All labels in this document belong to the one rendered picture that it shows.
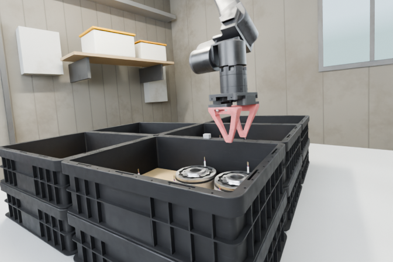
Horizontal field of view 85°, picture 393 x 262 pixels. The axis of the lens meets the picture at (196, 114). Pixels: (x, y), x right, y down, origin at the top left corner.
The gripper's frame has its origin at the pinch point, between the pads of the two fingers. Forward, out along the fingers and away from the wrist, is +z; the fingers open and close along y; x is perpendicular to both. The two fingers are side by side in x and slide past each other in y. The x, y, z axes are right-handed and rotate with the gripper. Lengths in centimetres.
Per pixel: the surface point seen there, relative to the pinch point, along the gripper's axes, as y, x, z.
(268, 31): -238, -78, -90
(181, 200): 21.3, 3.3, 4.7
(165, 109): -220, -260, 6
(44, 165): 25.8, -34.6, 4.3
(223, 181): 2.8, -2.2, 9.6
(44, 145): 16, -68, 5
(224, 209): 20.5, 9.4, 4.5
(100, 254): 23.0, -17.4, 19.8
